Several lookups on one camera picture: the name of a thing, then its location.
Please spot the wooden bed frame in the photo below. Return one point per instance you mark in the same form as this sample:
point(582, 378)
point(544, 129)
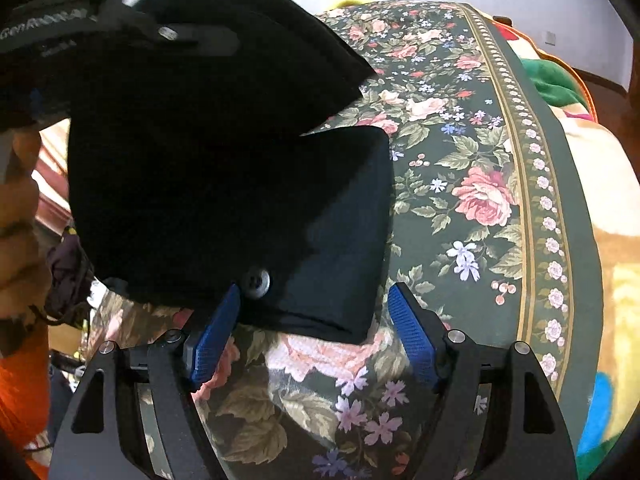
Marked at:
point(504, 20)

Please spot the person's left forearm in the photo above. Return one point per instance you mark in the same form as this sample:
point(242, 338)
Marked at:
point(20, 395)

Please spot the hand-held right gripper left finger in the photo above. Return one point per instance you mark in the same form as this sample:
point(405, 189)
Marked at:
point(215, 340)

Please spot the person's left hand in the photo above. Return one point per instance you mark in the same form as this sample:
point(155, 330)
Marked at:
point(20, 240)

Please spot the colourful fleece blanket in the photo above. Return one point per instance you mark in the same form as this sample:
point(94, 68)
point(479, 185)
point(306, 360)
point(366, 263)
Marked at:
point(615, 260)

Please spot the black pants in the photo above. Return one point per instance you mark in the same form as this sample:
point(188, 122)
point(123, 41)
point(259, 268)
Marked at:
point(200, 170)

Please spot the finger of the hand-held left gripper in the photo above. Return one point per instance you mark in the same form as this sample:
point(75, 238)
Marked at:
point(195, 40)
point(35, 102)

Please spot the white wall outlet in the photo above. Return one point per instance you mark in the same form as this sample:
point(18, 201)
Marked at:
point(549, 37)

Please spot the floral bedspread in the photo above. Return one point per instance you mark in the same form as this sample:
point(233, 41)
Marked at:
point(475, 200)

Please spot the dark purple cloth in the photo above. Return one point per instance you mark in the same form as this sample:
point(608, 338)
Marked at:
point(67, 280)

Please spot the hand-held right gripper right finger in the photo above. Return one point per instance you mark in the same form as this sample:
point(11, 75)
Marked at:
point(412, 340)

